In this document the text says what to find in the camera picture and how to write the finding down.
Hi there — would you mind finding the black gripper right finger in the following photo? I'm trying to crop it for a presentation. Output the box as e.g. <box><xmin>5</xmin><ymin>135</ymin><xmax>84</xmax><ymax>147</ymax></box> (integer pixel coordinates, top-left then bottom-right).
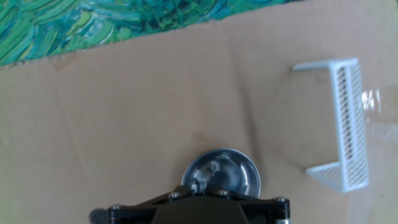
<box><xmin>198</xmin><ymin>184</ymin><xmax>290</xmax><ymax>224</ymax></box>

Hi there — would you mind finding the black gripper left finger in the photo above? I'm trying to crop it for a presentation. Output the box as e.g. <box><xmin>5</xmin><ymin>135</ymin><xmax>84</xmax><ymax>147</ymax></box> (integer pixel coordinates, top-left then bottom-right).
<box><xmin>108</xmin><ymin>185</ymin><xmax>199</xmax><ymax>224</ymax></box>

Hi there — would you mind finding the small shiny metal plate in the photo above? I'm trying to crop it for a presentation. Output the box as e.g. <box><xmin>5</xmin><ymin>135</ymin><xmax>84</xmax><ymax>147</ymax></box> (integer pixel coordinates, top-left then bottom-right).
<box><xmin>181</xmin><ymin>147</ymin><xmax>261</xmax><ymax>200</ymax></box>

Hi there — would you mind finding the brown cardboard sheet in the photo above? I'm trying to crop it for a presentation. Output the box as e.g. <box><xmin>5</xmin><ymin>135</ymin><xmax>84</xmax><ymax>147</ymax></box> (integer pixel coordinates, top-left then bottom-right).
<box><xmin>0</xmin><ymin>0</ymin><xmax>398</xmax><ymax>224</ymax></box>

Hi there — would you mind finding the white mesh bridge stand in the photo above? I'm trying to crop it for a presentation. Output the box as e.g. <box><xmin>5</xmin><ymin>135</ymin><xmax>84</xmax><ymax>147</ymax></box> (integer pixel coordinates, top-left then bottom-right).
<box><xmin>292</xmin><ymin>57</ymin><xmax>370</xmax><ymax>194</ymax></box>

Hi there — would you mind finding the clear tape patch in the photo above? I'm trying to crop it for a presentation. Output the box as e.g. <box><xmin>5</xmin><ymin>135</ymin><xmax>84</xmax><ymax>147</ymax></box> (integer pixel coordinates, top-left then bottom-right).
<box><xmin>360</xmin><ymin>86</ymin><xmax>398</xmax><ymax>144</ymax></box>

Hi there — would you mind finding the painting print tablecloth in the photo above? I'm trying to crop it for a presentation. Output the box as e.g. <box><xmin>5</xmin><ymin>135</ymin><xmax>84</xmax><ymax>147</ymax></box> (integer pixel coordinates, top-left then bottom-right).
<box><xmin>0</xmin><ymin>0</ymin><xmax>299</xmax><ymax>68</ymax></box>

